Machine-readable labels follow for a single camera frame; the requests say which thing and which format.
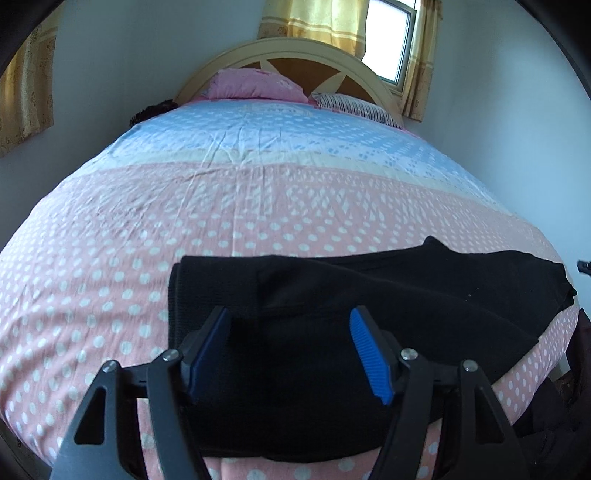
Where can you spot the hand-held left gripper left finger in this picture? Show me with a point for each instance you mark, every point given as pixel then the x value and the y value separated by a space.
pixel 210 355

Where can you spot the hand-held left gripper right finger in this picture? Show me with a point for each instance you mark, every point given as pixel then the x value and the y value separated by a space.
pixel 369 355

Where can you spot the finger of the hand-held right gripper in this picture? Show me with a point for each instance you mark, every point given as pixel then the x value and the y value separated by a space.
pixel 585 267

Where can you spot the black pants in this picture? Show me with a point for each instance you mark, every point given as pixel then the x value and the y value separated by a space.
pixel 300 286

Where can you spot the person's dark clothing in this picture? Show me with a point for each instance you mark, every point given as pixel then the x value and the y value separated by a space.
pixel 554 415

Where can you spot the pink blue dotted bed sheet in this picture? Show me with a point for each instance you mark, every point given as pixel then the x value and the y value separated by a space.
pixel 231 198

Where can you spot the striped pillow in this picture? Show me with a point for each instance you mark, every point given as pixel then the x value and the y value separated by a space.
pixel 355 105

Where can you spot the black cloth bundle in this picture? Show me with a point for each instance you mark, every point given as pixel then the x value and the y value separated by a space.
pixel 152 110

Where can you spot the yellow patterned curtain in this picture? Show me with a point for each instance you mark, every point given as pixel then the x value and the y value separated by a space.
pixel 314 18
pixel 27 92
pixel 422 55

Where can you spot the pink pillow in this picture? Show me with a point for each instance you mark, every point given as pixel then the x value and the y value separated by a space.
pixel 249 83

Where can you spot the small window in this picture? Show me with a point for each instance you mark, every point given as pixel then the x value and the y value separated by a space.
pixel 388 41

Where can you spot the cream wooden headboard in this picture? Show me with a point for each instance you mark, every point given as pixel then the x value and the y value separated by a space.
pixel 295 46

